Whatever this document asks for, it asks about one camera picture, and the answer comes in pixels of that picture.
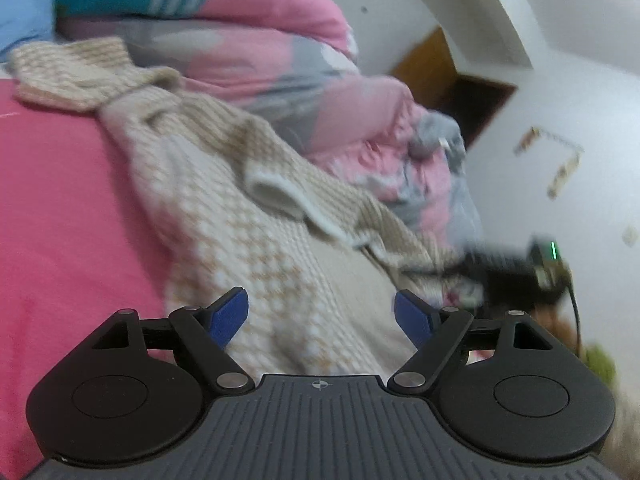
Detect blue pillow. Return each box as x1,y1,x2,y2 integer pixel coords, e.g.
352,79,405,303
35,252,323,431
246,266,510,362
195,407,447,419
0,0,58,58

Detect pink floral bed sheet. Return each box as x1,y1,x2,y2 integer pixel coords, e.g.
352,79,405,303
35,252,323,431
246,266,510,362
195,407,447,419
0,77,173,480

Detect brown wooden door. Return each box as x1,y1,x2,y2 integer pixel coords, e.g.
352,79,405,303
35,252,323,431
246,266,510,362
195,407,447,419
392,27,518,152

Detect black cable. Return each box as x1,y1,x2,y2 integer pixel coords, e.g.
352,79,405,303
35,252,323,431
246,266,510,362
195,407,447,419
564,265,583,357

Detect small wall hanging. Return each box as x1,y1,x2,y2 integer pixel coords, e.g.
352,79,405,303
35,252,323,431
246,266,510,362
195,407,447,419
547,152,582,201
515,127,542,155

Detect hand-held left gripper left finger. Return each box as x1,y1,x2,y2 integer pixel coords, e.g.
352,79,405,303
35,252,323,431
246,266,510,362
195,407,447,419
90,287,252,396

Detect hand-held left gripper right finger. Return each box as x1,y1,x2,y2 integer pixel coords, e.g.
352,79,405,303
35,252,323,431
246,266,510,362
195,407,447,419
387,289,555,395

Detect beige checked knit cardigan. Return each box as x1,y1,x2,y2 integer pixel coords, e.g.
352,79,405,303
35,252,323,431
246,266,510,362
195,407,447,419
7,37,486,376

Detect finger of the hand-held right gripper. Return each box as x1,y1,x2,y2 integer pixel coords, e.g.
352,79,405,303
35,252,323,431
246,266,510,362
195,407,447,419
442,246,532,277
477,272,545,307

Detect pink grey floral duvet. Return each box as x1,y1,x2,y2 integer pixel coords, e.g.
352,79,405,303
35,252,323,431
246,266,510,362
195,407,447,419
55,0,483,261

